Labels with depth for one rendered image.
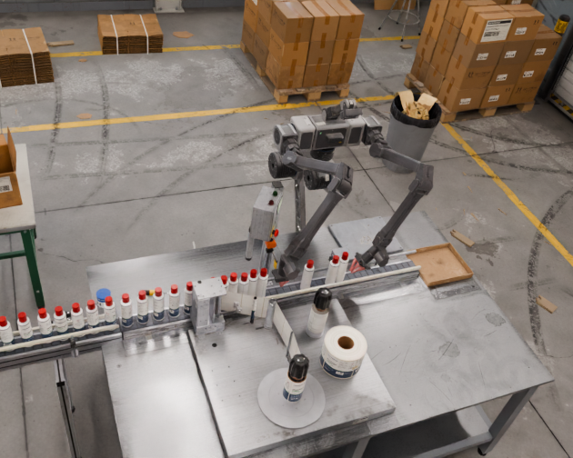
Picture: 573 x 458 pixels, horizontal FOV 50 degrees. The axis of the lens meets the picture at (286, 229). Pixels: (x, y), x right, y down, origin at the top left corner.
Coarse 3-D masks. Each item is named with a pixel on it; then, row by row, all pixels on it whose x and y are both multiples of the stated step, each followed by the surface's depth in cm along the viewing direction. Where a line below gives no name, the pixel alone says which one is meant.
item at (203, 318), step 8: (192, 296) 289; (192, 304) 292; (200, 304) 280; (208, 304) 282; (192, 312) 295; (200, 312) 283; (208, 312) 286; (192, 320) 298; (200, 320) 288; (208, 320) 294; (216, 320) 295; (224, 320) 296; (200, 328) 292; (208, 328) 294; (224, 328) 298
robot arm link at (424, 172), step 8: (376, 144) 328; (376, 152) 327; (384, 152) 325; (392, 152) 321; (392, 160) 320; (400, 160) 315; (408, 160) 310; (416, 160) 308; (408, 168) 309; (416, 168) 304; (424, 168) 300; (432, 168) 303; (416, 176) 302; (424, 176) 300; (432, 176) 303; (424, 184) 300
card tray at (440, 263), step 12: (420, 252) 366; (432, 252) 367; (444, 252) 368; (456, 252) 365; (420, 264) 358; (432, 264) 359; (444, 264) 360; (456, 264) 362; (420, 276) 351; (432, 276) 352; (444, 276) 353; (456, 276) 349; (468, 276) 354
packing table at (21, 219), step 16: (16, 144) 398; (16, 160) 387; (16, 208) 356; (32, 208) 357; (0, 224) 344; (16, 224) 346; (32, 224) 348; (32, 240) 418; (0, 256) 404; (16, 256) 409; (32, 256) 368; (32, 272) 377
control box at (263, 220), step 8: (264, 192) 286; (272, 192) 287; (280, 192) 288; (256, 200) 281; (264, 200) 282; (256, 208) 278; (264, 208) 278; (272, 208) 279; (256, 216) 281; (264, 216) 280; (272, 216) 279; (256, 224) 284; (264, 224) 283; (272, 224) 283; (256, 232) 287; (264, 232) 286; (264, 240) 289
